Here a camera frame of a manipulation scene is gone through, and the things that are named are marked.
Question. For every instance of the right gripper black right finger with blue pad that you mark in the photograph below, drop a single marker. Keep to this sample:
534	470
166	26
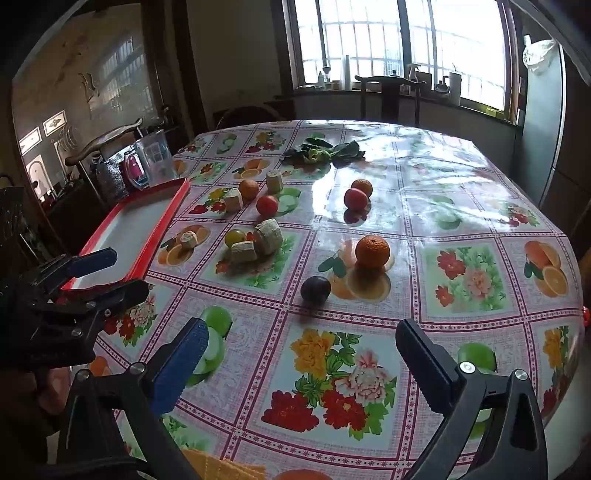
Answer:
513	445

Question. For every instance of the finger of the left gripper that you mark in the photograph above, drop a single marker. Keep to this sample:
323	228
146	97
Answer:
80	266
113	298

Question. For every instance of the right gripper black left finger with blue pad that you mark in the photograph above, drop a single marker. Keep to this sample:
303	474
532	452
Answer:
112	423

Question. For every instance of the small sugarcane piece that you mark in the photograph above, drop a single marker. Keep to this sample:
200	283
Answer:
188	240

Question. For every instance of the sugarcane piece front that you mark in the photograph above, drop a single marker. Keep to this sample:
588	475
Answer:
243	252

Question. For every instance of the large sugarcane chunk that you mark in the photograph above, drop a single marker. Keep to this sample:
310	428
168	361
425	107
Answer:
268	237

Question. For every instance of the red tomato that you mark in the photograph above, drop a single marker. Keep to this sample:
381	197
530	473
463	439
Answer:
267	206

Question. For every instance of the large orange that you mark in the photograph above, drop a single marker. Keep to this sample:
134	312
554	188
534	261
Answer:
373	252

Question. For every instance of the red rimmed white tray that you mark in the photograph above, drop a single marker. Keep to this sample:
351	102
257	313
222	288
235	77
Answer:
134	229

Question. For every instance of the wooden chair left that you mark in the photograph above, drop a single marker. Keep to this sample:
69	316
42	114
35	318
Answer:
97	145

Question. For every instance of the red thermos bottle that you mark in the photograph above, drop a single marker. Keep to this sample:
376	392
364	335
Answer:
133	169

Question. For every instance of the clear plastic pitcher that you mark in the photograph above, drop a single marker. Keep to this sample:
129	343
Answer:
155	159

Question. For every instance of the green yellow fruit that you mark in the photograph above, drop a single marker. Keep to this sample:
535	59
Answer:
234	236

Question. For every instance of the sugarcane piece near orange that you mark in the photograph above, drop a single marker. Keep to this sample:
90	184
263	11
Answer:
233	200

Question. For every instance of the small orange near tomato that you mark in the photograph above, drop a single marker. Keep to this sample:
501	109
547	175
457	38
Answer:
249	189

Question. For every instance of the sugarcane piece far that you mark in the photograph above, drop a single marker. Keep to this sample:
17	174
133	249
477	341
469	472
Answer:
274	182

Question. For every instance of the floral plastic tablecloth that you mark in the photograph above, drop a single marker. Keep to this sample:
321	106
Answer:
320	391

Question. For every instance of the dark purple plum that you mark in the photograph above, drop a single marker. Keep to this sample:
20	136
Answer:
316	290

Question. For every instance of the green leafy vegetable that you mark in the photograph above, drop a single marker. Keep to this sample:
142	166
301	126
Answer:
316	151

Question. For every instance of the red apple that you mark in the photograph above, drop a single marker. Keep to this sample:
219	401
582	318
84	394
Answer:
356	200

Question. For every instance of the orange behind apple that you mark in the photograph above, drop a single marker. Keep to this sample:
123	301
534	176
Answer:
363	185

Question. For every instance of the white bottle on sill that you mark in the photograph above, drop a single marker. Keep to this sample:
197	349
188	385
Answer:
346	74

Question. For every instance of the dark wooden chair window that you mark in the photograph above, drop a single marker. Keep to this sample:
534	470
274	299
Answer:
391	94

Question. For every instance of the white paper roll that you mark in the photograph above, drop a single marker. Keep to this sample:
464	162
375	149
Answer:
455	79

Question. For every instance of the white plastic bag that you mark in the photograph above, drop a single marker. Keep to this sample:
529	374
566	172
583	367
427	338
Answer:
538	56

